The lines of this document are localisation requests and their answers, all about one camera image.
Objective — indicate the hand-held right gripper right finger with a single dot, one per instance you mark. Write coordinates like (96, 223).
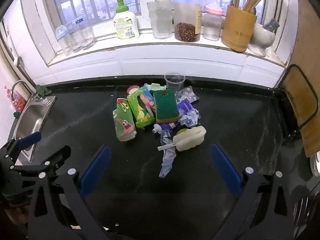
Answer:
(226, 170)

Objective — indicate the green cartoon paper cup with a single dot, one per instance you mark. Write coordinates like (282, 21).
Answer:
(123, 122)

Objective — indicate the small clear glass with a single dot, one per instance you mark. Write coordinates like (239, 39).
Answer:
(88, 36)

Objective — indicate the green and yellow sponge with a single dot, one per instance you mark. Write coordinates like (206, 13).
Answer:
(166, 105)

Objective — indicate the stainless steel sink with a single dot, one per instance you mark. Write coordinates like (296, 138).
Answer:
(31, 121)

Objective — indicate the light green plastic piece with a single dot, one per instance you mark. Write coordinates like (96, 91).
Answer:
(155, 87)

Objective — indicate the clear drinking glass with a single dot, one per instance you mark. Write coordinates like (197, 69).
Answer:
(160, 20)

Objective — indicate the purple squeeze tube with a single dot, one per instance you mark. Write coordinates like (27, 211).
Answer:
(184, 107)

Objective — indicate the green cloth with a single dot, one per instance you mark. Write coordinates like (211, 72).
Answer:
(42, 91)

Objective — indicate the clear plastic spice jar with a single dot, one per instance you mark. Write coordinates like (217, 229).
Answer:
(187, 17)

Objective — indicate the window with metal grille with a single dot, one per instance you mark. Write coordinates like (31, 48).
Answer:
(100, 0)

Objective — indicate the long white wrapper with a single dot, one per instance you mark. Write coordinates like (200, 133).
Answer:
(167, 160)

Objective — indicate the clear plastic cup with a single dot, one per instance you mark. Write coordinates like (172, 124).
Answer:
(174, 78)

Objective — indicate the bamboo utensil holder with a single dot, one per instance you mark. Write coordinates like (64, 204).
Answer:
(239, 28)

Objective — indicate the baby bottle with pink collar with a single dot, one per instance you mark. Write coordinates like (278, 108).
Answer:
(212, 22)

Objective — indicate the clear plastic bottle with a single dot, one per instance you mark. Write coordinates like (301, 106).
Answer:
(75, 36)

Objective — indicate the metal round rim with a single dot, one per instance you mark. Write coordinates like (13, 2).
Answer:
(315, 165)

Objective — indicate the small white wrapper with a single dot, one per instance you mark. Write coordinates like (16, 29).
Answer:
(190, 118)

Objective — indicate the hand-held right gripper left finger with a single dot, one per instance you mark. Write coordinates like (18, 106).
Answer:
(96, 171)

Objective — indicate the red round lid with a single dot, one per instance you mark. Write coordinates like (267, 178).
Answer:
(132, 89)

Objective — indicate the chrome faucet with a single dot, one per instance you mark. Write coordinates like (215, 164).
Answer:
(17, 85)

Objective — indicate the silver pill blister pack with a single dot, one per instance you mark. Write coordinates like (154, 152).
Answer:
(188, 95)

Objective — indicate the yellow plastic spool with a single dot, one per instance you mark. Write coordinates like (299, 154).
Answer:
(182, 131)

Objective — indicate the grey pestle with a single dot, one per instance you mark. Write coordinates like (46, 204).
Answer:
(272, 25)

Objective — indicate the red patterned cloth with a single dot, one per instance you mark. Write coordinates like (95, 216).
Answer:
(18, 102)

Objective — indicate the green drink pouch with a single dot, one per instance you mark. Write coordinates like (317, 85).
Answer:
(138, 110)

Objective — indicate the white stone mortar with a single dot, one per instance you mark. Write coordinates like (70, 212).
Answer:
(262, 40)

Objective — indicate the green and white pump bottle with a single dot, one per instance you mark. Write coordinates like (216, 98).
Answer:
(125, 21)

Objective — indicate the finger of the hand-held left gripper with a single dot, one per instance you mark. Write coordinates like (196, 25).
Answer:
(30, 138)
(56, 158)

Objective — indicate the white sponge bottle brush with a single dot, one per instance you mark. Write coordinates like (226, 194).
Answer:
(190, 137)

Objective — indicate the clear bottle with blue label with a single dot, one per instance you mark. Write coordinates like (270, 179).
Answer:
(63, 41)

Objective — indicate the wooden cutting board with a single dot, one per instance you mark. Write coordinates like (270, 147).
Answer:
(307, 62)

